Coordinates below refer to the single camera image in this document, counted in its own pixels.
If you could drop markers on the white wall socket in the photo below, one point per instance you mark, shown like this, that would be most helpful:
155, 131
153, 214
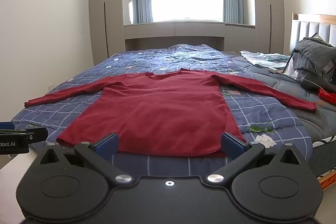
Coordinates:
50, 86

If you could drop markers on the grey padded wooden headboard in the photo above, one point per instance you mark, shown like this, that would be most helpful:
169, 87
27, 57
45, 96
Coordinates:
315, 27

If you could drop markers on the light blue pillow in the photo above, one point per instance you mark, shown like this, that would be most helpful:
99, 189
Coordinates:
265, 58

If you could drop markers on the grey padded jacket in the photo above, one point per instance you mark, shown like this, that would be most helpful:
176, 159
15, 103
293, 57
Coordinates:
312, 56

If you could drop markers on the white charger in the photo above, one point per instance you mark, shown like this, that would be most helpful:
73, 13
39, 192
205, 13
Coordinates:
273, 69

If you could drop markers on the beige wardrobe with round hole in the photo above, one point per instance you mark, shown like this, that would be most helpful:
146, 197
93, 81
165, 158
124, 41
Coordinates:
270, 3

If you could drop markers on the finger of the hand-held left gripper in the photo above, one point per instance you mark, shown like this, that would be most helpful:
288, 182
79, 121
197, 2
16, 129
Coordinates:
36, 134
6, 125

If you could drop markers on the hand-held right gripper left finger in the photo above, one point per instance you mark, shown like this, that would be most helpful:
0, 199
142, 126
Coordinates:
106, 145

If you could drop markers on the red long-sleeve shirt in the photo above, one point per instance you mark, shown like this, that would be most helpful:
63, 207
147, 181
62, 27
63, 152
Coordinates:
162, 108

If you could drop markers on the clear plastic bag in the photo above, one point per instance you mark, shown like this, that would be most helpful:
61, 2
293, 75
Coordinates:
292, 70

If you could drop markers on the grey quilted bedspread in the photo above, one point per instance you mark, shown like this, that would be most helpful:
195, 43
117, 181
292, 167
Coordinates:
302, 113

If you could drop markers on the red cloth item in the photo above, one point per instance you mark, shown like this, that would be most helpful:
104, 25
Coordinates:
326, 95

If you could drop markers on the blue checked floral quilt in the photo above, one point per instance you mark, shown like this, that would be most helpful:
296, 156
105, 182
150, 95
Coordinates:
262, 111

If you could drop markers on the beige tall wardrobe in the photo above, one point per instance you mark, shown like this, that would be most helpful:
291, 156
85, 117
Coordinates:
106, 8

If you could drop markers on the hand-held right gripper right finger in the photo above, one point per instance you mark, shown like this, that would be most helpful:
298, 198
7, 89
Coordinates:
231, 144

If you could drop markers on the orange cardboard box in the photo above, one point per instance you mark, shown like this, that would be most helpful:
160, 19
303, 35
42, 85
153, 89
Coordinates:
328, 180

